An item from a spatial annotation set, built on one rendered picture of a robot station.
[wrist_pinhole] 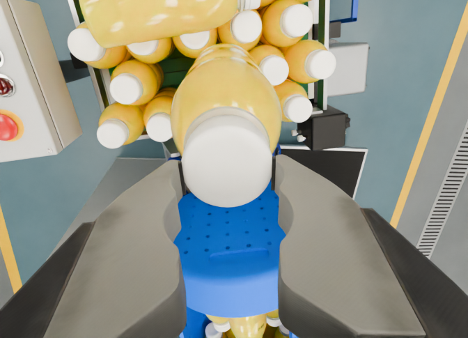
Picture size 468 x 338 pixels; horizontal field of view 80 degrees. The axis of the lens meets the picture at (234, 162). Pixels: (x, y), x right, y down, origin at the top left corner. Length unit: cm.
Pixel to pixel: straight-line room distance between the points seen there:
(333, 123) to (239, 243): 29
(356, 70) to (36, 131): 63
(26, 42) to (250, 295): 44
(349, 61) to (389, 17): 108
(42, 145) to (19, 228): 164
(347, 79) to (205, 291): 55
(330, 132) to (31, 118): 49
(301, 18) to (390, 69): 143
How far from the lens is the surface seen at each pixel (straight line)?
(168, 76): 60
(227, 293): 40
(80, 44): 43
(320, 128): 57
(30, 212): 201
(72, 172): 178
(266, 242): 43
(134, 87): 42
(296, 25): 43
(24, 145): 48
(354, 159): 170
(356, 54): 73
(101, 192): 132
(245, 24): 41
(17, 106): 47
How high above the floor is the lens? 150
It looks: 66 degrees down
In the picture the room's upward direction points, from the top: 163 degrees clockwise
